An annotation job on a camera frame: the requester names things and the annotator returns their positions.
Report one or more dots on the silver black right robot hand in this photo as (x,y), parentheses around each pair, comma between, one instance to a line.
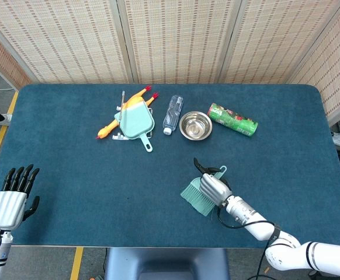
(215,188)

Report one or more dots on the yellow rubber chicken toy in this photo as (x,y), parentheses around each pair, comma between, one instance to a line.
(108,128)

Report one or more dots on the green chip can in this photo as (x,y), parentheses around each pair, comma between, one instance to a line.
(234,119)

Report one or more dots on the blue carpet table cover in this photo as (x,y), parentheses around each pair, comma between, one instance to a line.
(100,189)

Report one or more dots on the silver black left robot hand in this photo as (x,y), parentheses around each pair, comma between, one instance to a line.
(8,207)

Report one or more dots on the small mint green broom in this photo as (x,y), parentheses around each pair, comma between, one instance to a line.
(192,194)

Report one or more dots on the mint green plastic dustpan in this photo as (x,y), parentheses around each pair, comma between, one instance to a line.
(135,122)

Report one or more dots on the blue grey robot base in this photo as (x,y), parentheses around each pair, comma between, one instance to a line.
(164,262)

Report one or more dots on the woven bamboo folding screen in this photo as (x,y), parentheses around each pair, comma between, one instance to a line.
(173,38)

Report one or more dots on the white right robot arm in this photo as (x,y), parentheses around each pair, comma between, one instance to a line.
(246,214)

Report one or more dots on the clear plastic water bottle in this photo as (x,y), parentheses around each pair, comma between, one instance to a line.
(173,115)

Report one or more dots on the stainless steel bowl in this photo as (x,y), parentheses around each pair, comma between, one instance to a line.
(195,125)

